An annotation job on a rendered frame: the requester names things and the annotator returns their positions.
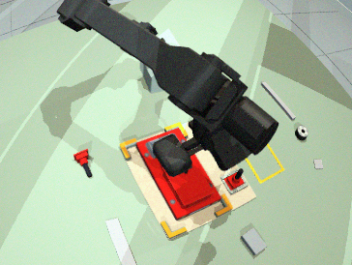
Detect white flat bar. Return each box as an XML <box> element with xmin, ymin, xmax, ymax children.
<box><xmin>105</xmin><ymin>218</ymin><xmax>136</xmax><ymax>265</ymax></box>

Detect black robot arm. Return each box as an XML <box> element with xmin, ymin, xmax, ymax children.
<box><xmin>56</xmin><ymin>0</ymin><xmax>279</xmax><ymax>171</ymax></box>

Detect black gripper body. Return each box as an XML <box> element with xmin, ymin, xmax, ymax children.
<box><xmin>153</xmin><ymin>118</ymin><xmax>212</xmax><ymax>177</ymax></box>

